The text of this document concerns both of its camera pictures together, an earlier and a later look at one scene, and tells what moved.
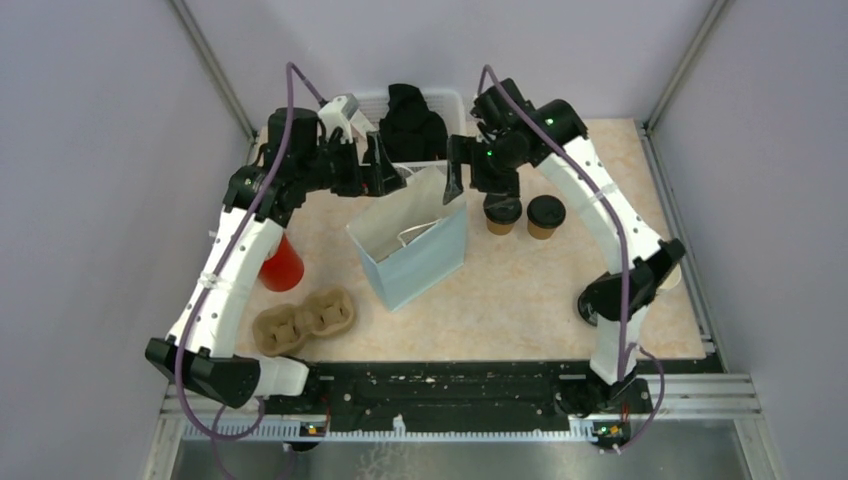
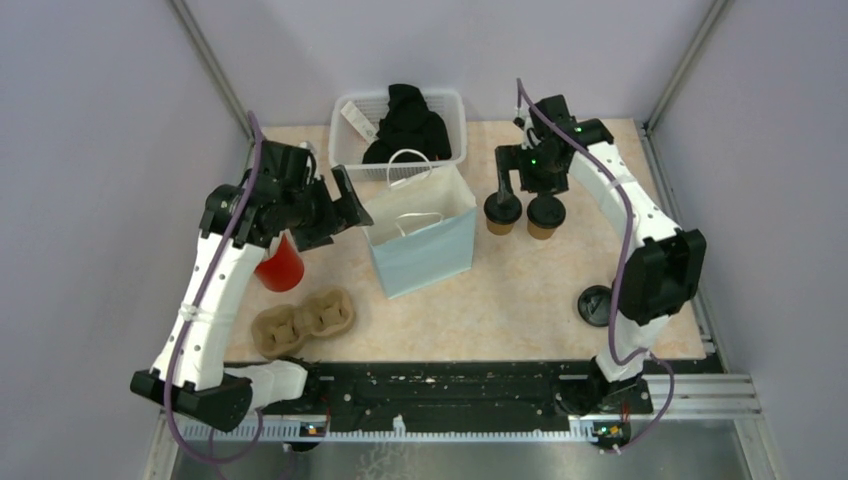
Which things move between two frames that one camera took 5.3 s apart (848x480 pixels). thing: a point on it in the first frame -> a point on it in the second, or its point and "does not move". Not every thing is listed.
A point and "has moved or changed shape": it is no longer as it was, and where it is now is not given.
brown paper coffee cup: x=539 y=232 does not move
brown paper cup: x=500 y=229 does not move
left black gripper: x=379 y=171 -> x=346 y=211
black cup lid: x=502 y=209 does not move
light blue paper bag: x=410 y=240 has moved or changed shape
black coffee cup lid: x=546 y=211 does not move
